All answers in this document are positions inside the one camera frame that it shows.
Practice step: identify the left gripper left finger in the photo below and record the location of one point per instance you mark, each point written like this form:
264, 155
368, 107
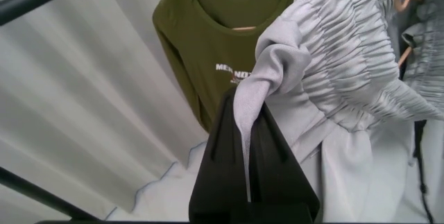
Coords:
218, 175

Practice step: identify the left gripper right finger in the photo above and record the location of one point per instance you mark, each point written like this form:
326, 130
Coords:
277, 175

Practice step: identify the pale grey shorts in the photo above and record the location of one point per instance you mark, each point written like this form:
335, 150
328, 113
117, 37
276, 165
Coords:
347, 78

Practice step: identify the green printed t-shirt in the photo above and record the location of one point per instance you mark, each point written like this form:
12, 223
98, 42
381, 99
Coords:
201, 43

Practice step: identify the white curtain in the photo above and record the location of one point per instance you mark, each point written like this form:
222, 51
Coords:
86, 95

